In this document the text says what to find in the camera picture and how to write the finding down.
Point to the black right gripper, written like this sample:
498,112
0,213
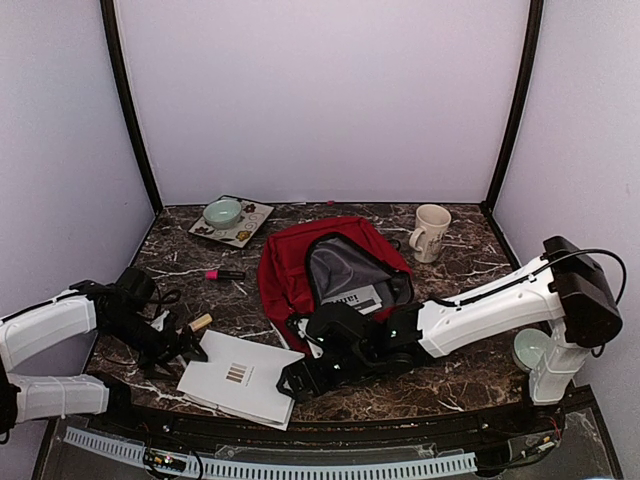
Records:
292,374

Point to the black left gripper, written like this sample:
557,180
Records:
167,351

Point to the white booklet with stripes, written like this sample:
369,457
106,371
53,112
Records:
239,378

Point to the grey black and white magazine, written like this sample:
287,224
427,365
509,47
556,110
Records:
364,299

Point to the red backpack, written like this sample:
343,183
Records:
308,263

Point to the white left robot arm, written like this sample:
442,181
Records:
44,346

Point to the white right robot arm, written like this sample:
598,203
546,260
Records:
564,287

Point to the pink yellow highlighter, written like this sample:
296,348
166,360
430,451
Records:
200,323

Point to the pink capped black marker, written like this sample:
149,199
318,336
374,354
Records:
224,275

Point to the pale green ceramic bowl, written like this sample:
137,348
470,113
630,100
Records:
223,213

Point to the floral patterned square plate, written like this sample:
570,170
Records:
254,215

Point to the white mug with red pattern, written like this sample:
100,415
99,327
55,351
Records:
431,224

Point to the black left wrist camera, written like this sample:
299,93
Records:
137,285

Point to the white slotted cable duct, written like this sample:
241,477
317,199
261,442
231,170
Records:
239,463

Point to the black enclosure frame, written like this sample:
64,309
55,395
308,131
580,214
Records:
374,412

